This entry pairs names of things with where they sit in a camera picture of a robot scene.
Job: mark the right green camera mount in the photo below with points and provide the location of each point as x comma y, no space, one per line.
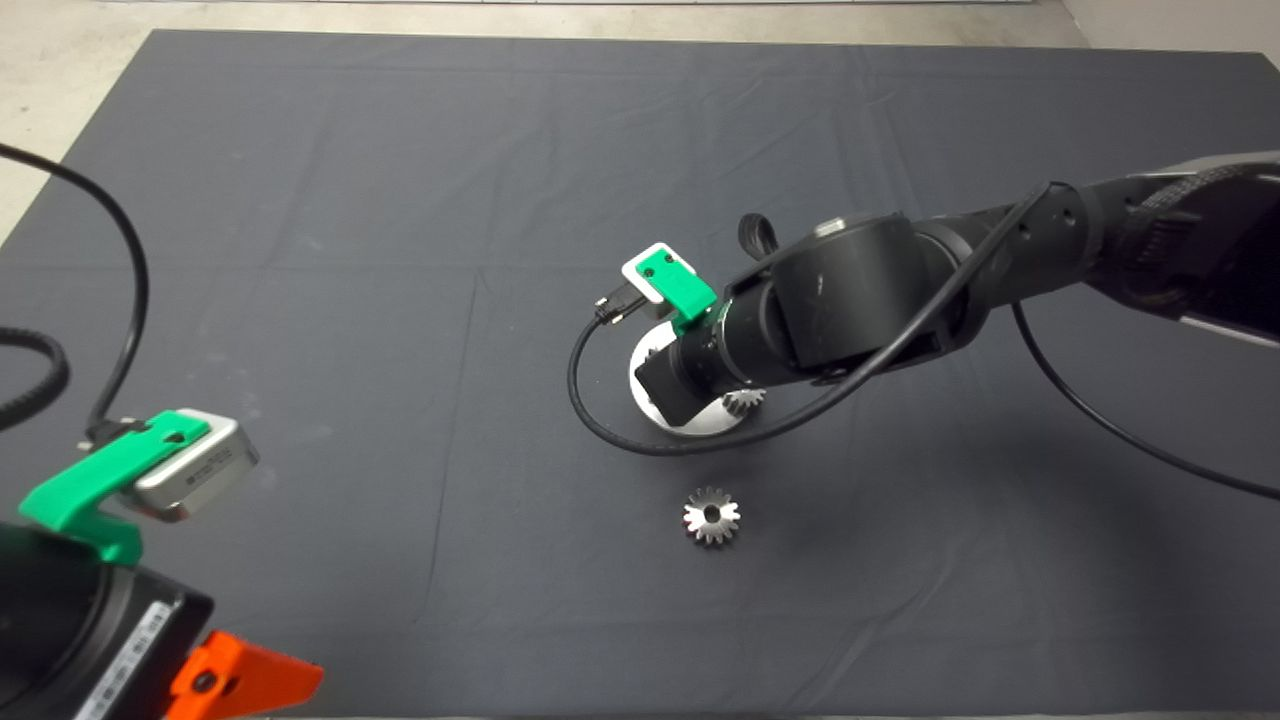
690,295

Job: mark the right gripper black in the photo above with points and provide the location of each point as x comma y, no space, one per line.
675,385

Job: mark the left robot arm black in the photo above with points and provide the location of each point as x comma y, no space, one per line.
40,620

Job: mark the large steel bevel gear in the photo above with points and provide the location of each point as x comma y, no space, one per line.
695,520

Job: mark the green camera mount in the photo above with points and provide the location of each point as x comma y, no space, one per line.
80,490
690,295

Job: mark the dark grey table cloth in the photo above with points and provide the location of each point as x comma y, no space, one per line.
400,200

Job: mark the left silver camera box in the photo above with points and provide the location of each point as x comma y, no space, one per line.
200,470

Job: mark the small steel gear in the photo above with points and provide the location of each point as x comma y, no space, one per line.
745,403

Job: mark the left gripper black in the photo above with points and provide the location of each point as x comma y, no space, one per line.
150,650

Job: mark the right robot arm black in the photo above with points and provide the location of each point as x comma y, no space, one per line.
850,290

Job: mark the left green camera mount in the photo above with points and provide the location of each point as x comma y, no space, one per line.
80,490

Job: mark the right white camera box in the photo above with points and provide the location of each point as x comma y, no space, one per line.
630,270

